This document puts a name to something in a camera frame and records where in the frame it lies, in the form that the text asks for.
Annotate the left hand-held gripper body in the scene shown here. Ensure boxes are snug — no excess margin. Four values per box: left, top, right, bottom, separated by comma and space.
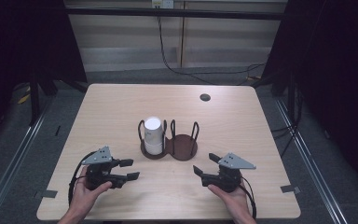
81, 146, 116, 190

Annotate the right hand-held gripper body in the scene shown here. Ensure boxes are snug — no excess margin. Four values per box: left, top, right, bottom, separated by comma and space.
213, 152, 257, 193

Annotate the metal floor rail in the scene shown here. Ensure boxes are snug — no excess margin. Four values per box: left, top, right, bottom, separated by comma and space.
274, 98, 349, 224
0, 102, 52, 224

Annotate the black stand leg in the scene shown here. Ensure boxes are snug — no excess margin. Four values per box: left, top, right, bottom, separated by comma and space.
28, 73, 42, 127

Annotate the bundle of black floor cables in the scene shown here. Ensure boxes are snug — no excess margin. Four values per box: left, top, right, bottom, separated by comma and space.
270, 82, 304, 158

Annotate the long black wall cable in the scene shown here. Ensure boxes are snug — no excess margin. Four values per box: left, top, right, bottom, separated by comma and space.
157, 15, 267, 87

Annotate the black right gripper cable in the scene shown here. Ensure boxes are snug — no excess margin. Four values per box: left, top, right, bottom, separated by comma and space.
238, 175, 258, 220

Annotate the white paper cup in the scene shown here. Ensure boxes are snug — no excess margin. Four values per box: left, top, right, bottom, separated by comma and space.
144, 141, 164, 156
144, 116, 164, 145

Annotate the grey tape strip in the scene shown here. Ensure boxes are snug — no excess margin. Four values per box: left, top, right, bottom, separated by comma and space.
34, 189, 59, 200
280, 184, 301, 194

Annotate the person's right hand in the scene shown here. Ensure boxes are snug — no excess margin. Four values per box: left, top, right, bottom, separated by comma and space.
207, 183, 252, 218

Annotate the black horizontal bar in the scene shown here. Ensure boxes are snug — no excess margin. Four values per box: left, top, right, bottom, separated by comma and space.
64, 7, 288, 21

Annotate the white wall socket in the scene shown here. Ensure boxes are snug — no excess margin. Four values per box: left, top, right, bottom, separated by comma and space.
151, 0, 175, 9

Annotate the person's left hand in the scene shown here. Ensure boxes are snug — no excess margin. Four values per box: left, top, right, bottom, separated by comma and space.
71, 165, 114, 216

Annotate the dark curtain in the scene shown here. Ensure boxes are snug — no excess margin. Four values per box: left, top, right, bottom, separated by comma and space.
259, 0, 358, 197
0, 0, 89, 150

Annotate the brown wire cup holder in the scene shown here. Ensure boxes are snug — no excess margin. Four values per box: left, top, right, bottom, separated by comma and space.
137, 119, 200, 161

